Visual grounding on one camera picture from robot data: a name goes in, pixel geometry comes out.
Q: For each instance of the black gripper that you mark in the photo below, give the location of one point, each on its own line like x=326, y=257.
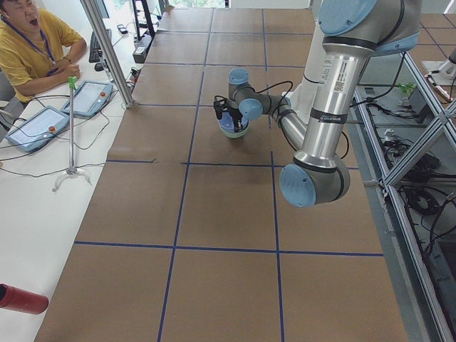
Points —
x=235, y=115

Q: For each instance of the blue bowl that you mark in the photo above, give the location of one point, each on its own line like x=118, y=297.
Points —
x=226, y=123

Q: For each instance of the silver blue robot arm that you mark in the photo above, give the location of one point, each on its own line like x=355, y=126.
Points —
x=347, y=34

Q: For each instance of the green bowl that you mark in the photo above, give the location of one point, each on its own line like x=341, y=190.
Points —
x=228, y=130

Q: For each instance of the brown paper table cover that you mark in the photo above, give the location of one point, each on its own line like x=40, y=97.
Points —
x=187, y=236

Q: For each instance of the far teach pendant tablet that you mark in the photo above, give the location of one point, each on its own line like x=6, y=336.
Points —
x=90, y=97

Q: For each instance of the teach pendant tablet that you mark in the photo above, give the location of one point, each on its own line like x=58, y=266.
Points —
x=34, y=133
x=90, y=97

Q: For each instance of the black computer mouse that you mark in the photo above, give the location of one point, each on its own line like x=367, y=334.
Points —
x=100, y=67

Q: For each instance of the black keyboard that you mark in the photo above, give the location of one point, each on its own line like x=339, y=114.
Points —
x=94, y=49

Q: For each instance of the near teach pendant tablet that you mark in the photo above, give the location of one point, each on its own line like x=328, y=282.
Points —
x=34, y=133

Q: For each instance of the person in yellow shirt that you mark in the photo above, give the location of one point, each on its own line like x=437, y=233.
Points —
x=39, y=51

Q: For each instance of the red cylinder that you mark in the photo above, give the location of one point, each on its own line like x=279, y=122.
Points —
x=16, y=299

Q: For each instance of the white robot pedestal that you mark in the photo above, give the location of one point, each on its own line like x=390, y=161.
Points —
x=302, y=99

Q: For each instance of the aluminium frame post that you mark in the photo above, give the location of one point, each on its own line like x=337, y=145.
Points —
x=96, y=21

